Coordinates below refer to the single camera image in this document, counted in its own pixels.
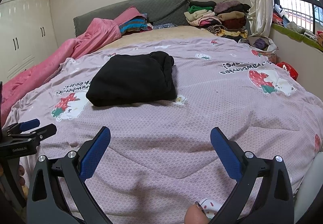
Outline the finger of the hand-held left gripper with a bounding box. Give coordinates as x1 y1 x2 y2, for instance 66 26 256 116
2 118 41 136
5 123 57 145

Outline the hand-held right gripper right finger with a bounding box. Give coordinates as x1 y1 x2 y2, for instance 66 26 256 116
210 127 295 224

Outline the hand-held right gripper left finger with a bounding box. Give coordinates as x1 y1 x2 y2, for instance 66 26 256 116
26 126 113 224

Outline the black sweater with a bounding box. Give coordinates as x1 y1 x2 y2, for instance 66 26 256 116
86 51 177 107

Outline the pile of folded clothes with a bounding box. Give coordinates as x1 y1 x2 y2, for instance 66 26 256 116
184 0 251 43

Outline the heap of colourful clothes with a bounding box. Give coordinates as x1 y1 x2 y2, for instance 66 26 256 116
273 4 323 50

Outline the person's left hand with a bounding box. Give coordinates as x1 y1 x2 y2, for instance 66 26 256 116
18 165 27 187

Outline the person's right hand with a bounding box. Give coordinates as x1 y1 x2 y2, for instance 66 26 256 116
184 204 210 224

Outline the strawberry printed quilt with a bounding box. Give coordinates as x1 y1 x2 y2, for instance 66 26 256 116
2 37 323 224

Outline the pink blanket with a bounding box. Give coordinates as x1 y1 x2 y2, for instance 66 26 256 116
0 17 123 123

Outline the white wardrobe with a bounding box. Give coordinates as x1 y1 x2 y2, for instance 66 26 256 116
0 0 60 80

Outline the red plastic bag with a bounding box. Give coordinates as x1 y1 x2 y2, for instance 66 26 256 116
276 62 299 80

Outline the striped folded cloth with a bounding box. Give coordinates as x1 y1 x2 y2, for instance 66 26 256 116
119 13 153 36

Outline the beige bed sheet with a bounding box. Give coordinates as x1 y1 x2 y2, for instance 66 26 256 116
94 24 238 50

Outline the green window sill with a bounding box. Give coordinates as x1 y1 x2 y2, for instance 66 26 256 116
271 23 323 53

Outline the pink pillow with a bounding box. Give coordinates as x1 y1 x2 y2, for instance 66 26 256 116
113 6 143 26

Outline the grey padded headboard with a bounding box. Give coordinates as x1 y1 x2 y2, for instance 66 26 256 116
73 0 191 38

